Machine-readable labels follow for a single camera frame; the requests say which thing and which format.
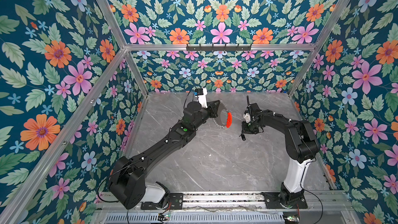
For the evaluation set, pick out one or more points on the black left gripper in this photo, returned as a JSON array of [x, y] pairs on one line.
[[213, 108]]

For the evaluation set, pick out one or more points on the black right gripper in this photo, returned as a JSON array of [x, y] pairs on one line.
[[244, 129]]

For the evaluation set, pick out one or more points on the metal keyring holder red handle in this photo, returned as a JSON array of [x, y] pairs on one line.
[[224, 117]]

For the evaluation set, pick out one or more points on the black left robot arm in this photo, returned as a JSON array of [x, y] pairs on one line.
[[127, 182]]

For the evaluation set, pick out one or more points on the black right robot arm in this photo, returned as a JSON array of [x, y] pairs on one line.
[[300, 142]]

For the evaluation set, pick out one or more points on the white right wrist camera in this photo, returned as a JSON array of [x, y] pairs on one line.
[[247, 117]]

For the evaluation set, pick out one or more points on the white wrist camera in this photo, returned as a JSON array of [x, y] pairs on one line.
[[201, 94], [247, 117]]

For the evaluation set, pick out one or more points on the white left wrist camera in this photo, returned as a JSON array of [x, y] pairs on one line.
[[201, 94]]

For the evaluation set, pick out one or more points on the black hook rail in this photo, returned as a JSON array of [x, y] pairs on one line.
[[218, 47]]

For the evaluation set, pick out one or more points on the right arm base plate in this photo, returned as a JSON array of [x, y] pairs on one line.
[[284, 199]]

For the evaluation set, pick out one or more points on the aluminium mounting rail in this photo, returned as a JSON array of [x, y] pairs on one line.
[[239, 201]]

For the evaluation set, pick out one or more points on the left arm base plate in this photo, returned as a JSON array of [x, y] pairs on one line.
[[170, 201]]

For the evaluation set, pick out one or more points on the white vented cable duct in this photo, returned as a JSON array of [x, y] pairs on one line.
[[195, 218]]

